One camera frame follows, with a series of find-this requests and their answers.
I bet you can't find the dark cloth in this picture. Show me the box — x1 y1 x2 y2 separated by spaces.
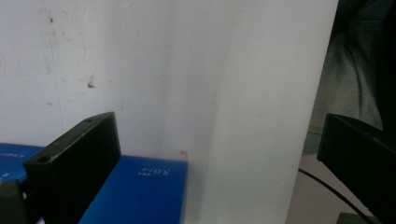
302 0 396 157

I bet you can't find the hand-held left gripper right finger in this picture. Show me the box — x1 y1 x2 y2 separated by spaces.
316 113 396 224

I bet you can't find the black cable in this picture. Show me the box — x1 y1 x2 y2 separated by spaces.
298 168 373 224

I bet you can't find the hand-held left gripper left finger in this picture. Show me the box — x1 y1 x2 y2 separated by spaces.
22 111 122 224

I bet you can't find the blue cardboard box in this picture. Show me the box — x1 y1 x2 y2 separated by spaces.
0 142 190 224

